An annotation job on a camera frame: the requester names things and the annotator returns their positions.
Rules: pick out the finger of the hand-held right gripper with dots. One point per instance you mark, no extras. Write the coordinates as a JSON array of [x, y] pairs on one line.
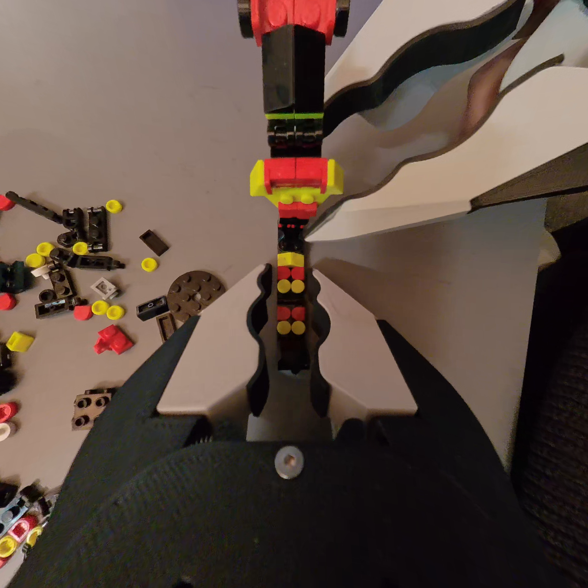
[[413, 27], [505, 156]]

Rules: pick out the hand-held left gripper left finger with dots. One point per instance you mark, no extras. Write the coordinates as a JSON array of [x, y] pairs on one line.
[[216, 358]]

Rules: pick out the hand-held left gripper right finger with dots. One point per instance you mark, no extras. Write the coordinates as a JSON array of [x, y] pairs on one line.
[[363, 363]]

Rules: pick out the pile of lego pieces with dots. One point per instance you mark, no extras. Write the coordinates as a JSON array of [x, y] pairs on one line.
[[96, 225]]

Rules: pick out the red yellow black lego snake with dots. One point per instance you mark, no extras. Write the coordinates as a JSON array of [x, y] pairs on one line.
[[291, 183]]

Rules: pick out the black round lego plate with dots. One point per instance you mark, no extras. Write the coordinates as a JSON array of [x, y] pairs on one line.
[[195, 294]]

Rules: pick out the yellow round lego stud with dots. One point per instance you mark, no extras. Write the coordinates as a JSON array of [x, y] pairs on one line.
[[114, 206], [149, 264]]

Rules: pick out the black flat lego tile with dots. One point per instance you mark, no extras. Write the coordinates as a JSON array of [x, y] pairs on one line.
[[154, 242]]

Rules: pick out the person's right hand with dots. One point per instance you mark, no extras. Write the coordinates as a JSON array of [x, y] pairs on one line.
[[484, 87]]

